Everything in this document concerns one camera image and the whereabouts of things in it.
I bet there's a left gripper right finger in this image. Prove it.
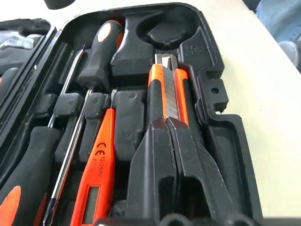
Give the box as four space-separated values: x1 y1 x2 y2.
166 117 236 217

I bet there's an orange black utility knife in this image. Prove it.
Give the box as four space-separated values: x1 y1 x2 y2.
147 53 190 127

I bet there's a Phillips screwdriver orange black handle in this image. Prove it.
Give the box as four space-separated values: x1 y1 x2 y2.
43 20 125 226

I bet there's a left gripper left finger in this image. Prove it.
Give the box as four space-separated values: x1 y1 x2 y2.
127 117 178 221

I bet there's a flathead screwdriver orange black handle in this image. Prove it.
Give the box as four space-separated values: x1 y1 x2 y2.
0 44 86 226

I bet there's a person's shoe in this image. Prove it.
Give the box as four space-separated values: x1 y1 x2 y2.
277 40 301 65

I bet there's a black tool case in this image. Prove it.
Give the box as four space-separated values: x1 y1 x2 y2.
0 2 264 226

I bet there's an orange voltage tester pen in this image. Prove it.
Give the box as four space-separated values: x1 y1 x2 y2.
70 89 117 226

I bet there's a person's blue jeans leg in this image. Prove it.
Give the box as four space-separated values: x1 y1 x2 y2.
254 0 301 47

